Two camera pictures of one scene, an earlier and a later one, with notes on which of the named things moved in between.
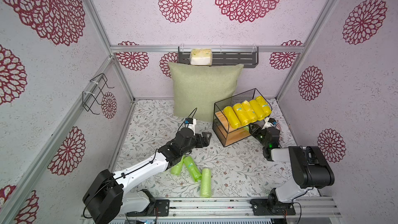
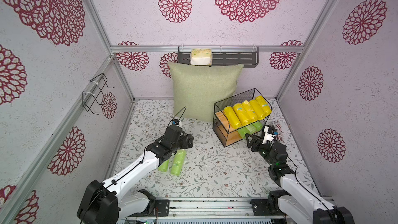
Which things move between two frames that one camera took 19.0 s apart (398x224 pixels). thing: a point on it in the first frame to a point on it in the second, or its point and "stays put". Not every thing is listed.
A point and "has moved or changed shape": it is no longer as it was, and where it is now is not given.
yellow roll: (265, 107) stays put
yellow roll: (258, 112) stays put
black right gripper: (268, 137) to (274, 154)
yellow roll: (244, 119) stays put
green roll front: (205, 184) has moved or changed shape
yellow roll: (250, 112) stays put
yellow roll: (231, 117) stays put
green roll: (176, 169) stays put
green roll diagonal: (193, 168) to (243, 131)
